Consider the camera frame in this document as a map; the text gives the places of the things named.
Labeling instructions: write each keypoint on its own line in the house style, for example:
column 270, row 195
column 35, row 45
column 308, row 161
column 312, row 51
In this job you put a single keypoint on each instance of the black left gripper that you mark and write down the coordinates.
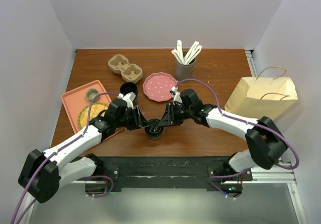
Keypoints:
column 138, row 120

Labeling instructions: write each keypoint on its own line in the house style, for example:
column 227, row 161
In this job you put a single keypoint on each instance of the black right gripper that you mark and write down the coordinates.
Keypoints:
column 169, row 118

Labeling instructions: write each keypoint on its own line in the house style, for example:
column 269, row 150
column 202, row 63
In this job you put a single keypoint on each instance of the black coffee cup lid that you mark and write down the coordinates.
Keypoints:
column 154, row 130

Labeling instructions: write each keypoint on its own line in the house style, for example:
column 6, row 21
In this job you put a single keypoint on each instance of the black takeout coffee cup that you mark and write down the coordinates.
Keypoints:
column 154, row 138

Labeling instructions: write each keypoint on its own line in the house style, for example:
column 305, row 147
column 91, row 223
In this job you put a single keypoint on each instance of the stack of black cups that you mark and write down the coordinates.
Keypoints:
column 129, row 87

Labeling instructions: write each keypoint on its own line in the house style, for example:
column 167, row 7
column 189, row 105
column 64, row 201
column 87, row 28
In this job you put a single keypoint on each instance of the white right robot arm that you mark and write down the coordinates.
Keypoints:
column 263, row 138

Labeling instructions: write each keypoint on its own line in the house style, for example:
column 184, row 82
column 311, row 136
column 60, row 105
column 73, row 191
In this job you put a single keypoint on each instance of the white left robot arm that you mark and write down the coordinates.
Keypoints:
column 44, row 173

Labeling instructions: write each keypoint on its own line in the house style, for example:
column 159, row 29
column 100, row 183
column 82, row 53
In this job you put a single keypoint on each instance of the beige paper takeout bag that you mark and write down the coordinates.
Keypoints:
column 255, row 97

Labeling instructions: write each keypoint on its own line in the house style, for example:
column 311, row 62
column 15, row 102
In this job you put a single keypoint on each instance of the pink polka dot plate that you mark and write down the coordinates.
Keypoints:
column 157, row 86

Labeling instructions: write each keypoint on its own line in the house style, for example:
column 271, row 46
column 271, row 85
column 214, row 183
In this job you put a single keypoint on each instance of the yellow green woven coaster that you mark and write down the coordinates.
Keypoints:
column 96, row 108

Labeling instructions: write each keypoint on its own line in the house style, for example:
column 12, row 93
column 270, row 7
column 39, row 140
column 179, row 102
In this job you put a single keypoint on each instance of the grey straw holder cup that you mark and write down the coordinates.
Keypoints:
column 184, row 71

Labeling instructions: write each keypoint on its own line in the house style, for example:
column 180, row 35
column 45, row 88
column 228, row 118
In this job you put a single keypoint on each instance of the small grey woven coaster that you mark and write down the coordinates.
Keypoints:
column 91, row 93

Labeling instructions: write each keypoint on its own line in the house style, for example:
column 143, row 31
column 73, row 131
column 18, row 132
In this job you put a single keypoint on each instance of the beige cardboard cup carrier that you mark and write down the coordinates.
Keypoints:
column 129, row 72

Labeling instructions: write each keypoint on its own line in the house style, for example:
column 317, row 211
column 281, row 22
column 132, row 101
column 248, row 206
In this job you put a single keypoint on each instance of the white paper straw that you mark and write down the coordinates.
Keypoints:
column 180, row 51
column 178, row 57
column 192, row 52

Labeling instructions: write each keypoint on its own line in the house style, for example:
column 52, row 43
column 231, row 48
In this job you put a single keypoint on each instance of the salmon pink tray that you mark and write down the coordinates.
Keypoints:
column 74, row 101

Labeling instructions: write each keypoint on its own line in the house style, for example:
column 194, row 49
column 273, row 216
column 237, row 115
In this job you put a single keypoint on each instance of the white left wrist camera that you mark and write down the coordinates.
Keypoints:
column 129, row 98

